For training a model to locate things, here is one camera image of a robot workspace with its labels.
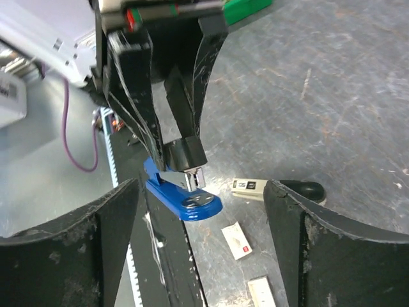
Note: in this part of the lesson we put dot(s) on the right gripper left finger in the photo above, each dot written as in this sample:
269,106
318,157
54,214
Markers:
75,259

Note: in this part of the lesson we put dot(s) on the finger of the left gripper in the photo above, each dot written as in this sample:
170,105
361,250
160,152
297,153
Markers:
130,86
188,80

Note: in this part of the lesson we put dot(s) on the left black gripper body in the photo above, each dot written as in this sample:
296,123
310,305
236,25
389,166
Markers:
121,15

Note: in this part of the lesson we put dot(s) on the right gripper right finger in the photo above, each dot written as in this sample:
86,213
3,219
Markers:
327,259

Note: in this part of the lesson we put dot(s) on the blue stapler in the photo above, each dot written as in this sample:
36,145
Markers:
175,178

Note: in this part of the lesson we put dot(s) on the staple box with red mark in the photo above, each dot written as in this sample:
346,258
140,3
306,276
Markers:
237,241

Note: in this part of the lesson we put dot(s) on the beige black stapler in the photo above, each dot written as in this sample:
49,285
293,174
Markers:
254,189

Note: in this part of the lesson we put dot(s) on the green plastic bin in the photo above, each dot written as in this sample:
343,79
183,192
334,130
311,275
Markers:
237,10

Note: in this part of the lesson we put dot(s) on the white staple box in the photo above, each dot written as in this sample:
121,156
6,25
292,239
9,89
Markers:
261,292

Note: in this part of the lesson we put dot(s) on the light blue cable duct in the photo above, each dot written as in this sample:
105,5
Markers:
125,214

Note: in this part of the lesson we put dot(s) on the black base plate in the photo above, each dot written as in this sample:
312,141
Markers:
160,260

